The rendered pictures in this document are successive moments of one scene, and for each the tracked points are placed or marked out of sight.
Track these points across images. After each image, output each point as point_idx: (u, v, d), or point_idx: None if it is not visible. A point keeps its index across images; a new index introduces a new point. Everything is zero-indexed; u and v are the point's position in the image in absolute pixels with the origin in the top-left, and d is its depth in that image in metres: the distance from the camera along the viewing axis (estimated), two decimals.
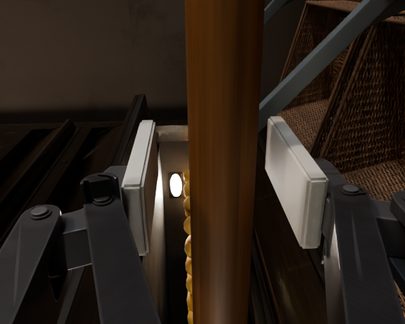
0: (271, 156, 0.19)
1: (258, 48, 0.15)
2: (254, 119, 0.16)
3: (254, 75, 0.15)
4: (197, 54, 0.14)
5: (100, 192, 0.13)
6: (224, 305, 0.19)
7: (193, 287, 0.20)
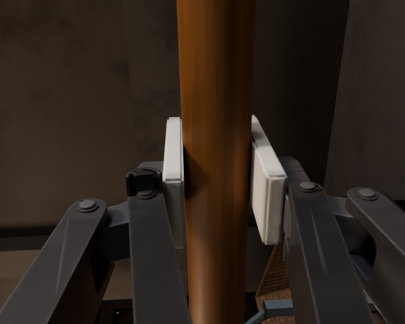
0: None
1: (249, 51, 0.15)
2: (247, 121, 0.16)
3: (246, 78, 0.15)
4: (189, 58, 0.15)
5: (144, 186, 0.13)
6: (220, 305, 0.19)
7: (189, 288, 0.20)
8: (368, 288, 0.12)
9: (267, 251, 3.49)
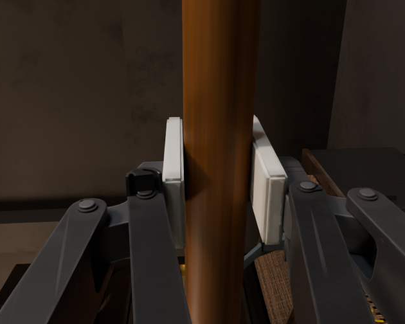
0: None
1: (253, 51, 0.15)
2: (249, 121, 0.16)
3: (249, 78, 0.15)
4: (193, 56, 0.15)
5: (144, 186, 0.13)
6: (216, 305, 0.19)
7: (186, 287, 0.20)
8: (368, 289, 0.12)
9: None
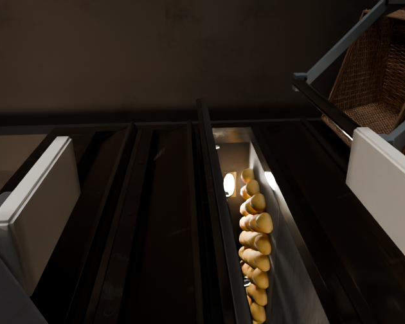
0: (360, 171, 0.17)
1: None
2: None
3: None
4: None
5: None
6: None
7: None
8: None
9: None
